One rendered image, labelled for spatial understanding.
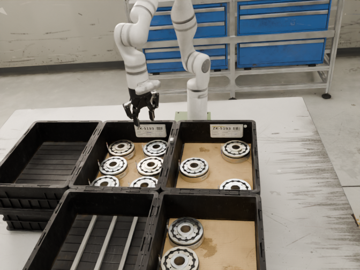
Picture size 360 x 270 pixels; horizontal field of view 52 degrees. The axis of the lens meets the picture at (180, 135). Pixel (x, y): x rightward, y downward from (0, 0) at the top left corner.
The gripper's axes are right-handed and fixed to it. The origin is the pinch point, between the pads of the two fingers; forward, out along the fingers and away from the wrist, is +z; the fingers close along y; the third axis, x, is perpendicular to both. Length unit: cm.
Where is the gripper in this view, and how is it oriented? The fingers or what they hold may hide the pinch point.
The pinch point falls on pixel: (144, 119)
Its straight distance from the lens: 133.8
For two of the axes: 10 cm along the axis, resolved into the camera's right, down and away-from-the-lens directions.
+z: 0.8, 8.2, 5.6
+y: -7.9, 3.9, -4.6
